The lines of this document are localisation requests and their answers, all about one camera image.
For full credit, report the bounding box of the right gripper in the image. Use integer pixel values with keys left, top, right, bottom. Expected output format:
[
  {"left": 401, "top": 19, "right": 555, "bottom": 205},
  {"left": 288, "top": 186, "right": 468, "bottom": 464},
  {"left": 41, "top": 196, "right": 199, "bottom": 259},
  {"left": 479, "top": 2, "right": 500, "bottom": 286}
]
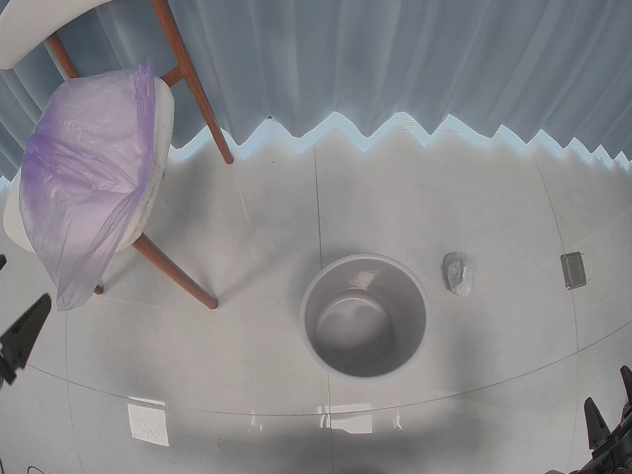
[{"left": 568, "top": 365, "right": 632, "bottom": 474}]

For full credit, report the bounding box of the purple plastic bag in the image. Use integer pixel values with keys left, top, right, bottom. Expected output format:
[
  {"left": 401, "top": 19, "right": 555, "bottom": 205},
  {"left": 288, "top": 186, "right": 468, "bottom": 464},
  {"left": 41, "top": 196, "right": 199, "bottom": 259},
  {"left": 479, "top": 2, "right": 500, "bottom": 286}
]
[{"left": 19, "top": 58, "right": 156, "bottom": 312}]

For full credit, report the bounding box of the white paper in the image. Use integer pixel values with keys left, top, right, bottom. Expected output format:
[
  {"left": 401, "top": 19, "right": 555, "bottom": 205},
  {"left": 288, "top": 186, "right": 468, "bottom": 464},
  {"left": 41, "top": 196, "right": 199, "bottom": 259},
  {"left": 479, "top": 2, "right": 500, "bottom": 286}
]
[{"left": 443, "top": 252, "right": 476, "bottom": 297}]

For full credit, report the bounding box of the white trash bin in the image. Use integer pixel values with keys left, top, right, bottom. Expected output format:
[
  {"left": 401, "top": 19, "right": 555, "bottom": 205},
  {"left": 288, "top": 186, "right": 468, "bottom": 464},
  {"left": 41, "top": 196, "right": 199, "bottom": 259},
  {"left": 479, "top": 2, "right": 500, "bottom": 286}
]
[{"left": 299, "top": 253, "right": 428, "bottom": 383}]

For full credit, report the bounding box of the white cushioned wooden chair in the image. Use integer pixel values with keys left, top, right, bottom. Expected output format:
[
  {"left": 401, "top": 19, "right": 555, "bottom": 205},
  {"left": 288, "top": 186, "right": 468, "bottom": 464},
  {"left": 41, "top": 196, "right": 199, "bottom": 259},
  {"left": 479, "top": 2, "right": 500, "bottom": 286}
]
[{"left": 0, "top": 0, "right": 234, "bottom": 311}]

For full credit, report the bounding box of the pale blue curtain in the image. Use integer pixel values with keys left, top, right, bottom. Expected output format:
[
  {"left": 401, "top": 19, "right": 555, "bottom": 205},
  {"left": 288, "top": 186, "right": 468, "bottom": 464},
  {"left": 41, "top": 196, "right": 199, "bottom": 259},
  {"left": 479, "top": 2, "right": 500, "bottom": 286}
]
[{"left": 0, "top": 0, "right": 632, "bottom": 179}]

